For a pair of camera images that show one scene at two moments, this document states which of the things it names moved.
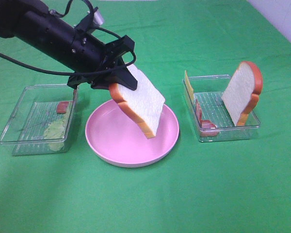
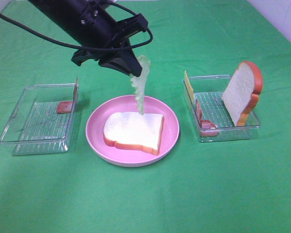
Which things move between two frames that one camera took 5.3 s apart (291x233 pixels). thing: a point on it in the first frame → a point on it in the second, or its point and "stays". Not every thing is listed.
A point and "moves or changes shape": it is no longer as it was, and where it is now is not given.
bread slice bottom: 145,103 → 128,129
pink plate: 114,136 stays
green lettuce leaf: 56,130 → 138,82
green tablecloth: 247,186 stays
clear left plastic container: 40,122 stays
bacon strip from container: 204,124 stays
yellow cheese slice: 189,86 stays
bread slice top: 241,96 stays
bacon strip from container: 61,107 moves or changes shape
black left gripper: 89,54 → 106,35
